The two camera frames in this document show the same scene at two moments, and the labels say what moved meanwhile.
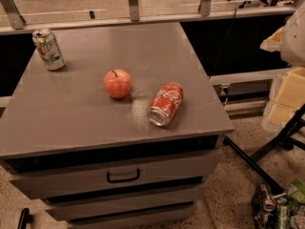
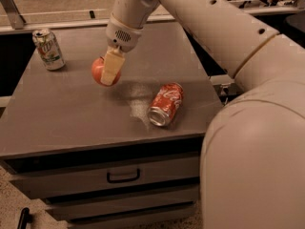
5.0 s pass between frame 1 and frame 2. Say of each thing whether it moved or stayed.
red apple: moved
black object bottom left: stayed
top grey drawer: stayed
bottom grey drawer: stayed
